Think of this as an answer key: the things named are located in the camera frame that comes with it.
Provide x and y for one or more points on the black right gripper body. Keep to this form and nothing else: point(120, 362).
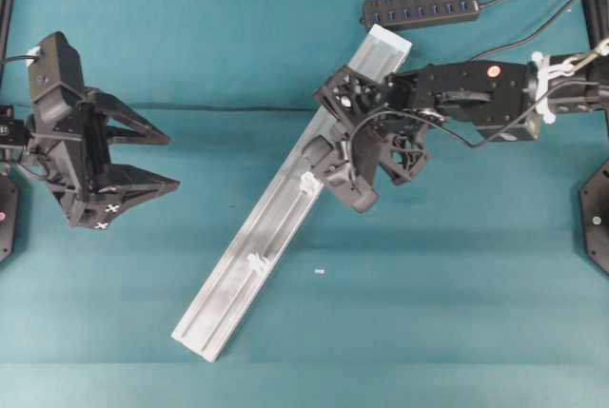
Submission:
point(382, 136)

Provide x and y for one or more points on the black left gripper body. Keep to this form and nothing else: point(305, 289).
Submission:
point(67, 136)

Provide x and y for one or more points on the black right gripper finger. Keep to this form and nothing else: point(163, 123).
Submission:
point(325, 156)
point(339, 138)

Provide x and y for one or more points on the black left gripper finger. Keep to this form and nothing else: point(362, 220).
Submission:
point(120, 124)
point(120, 188)

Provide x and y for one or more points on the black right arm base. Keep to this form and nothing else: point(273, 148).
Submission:
point(594, 217)

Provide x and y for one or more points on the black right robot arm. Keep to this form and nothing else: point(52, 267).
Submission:
point(479, 102)

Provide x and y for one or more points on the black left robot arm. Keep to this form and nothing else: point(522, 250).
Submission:
point(9, 141)

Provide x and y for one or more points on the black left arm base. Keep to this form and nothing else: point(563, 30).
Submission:
point(9, 212)

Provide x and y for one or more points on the black USB hub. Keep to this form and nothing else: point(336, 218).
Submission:
point(397, 15)

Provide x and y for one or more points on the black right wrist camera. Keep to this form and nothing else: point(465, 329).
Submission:
point(341, 176)

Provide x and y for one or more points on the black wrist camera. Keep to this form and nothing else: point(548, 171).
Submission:
point(56, 83)
point(341, 176)

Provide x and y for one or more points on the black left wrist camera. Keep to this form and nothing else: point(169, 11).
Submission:
point(56, 83)

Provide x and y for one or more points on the aluminium profile rail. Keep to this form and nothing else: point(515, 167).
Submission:
point(239, 275)

